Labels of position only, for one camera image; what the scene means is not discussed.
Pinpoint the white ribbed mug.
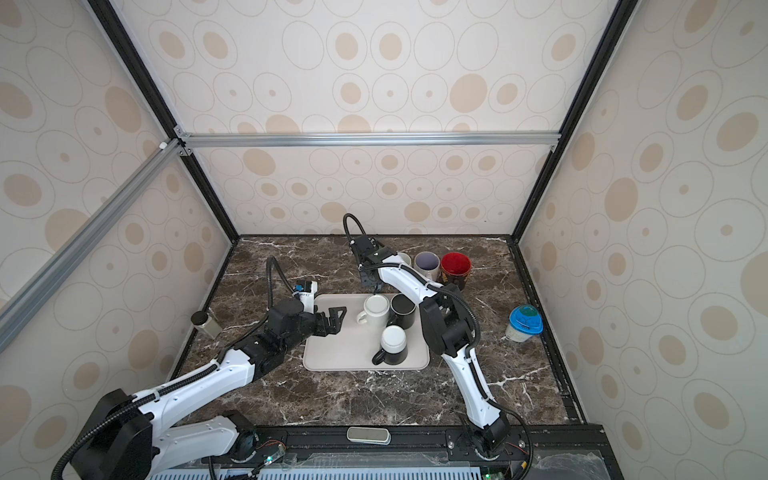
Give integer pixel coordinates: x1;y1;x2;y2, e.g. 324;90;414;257
398;252;412;266

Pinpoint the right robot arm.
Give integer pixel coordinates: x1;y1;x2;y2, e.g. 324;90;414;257
347;235;511;458

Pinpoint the grey oval base badge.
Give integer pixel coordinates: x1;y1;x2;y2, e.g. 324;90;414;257
346;426;391;445

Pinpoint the black mug white rim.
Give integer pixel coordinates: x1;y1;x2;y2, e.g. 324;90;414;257
387;293;416;330

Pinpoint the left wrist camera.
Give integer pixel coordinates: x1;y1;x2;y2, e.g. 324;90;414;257
293;280;318;314

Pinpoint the black left corner post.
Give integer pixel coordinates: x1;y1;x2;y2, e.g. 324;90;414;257
87;0;240;244

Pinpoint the pink iridescent mug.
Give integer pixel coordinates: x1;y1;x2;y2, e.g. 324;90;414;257
413;251;440;281

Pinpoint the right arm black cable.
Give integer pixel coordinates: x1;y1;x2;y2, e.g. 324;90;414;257
342;212;535;480

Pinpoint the diagonal aluminium rail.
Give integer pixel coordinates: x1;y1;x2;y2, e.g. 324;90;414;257
1;138;181;350

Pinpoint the cup with blue lid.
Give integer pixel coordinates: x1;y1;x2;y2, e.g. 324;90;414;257
505;305;543;343

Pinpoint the black corner frame post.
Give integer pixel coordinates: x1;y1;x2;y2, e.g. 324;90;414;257
511;0;639;245

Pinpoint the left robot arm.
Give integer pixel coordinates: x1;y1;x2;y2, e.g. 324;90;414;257
51;297;347;479

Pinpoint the horizontal aluminium rail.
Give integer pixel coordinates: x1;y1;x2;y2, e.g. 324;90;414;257
181;131;561;148

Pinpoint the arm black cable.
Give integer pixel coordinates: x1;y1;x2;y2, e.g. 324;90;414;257
342;212;535;480
50;256;298;480

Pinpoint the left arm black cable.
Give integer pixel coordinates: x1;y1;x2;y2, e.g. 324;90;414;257
50;256;298;480

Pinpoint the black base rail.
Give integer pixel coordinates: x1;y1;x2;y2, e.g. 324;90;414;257
193;424;624;479

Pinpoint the beige plastic tray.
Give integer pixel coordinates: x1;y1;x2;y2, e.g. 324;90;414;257
303;294;430;372

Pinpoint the black and white mug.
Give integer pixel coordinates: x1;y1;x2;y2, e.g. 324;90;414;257
371;325;408;366

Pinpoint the black skull mug red inside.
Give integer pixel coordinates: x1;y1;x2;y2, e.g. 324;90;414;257
440;252;472;291

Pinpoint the small glass jar dark lid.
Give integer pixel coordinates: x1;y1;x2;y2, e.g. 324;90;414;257
190;310;223;340

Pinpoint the plain white mug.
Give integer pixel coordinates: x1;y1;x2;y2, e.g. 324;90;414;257
356;294;390;329

